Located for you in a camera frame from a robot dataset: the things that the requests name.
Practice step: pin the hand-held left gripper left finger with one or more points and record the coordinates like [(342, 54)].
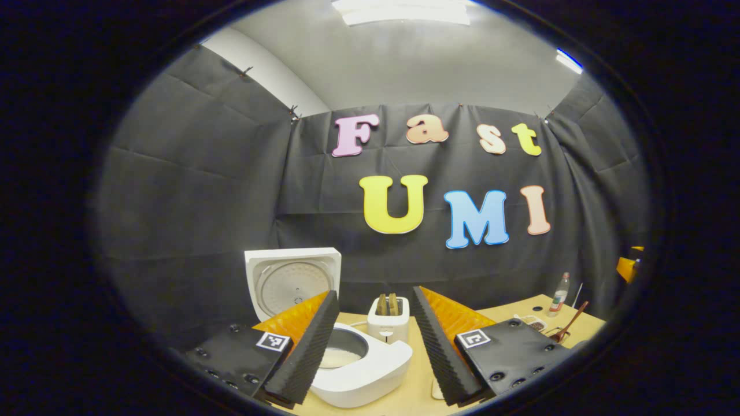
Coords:
[(309, 358)]

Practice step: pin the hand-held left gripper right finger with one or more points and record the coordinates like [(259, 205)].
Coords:
[(439, 352)]

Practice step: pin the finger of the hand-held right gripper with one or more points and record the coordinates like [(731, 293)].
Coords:
[(626, 268)]

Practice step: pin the white rice cooker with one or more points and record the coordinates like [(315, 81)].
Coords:
[(370, 375)]

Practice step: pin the brown wooden spoon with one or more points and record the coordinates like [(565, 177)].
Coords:
[(572, 320)]

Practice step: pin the white toaster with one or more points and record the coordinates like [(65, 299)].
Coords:
[(387, 329)]

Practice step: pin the brown bread slice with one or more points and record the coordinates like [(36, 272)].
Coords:
[(381, 304), (393, 304)]

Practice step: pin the clear bottle red label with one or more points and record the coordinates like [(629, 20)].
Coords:
[(559, 297)]

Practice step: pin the white divided bean dish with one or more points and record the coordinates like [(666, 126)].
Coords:
[(532, 322)]

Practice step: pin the small ceiling light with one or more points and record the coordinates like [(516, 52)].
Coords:
[(569, 60)]

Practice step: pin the ceiling light panel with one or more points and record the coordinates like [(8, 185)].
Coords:
[(404, 11)]

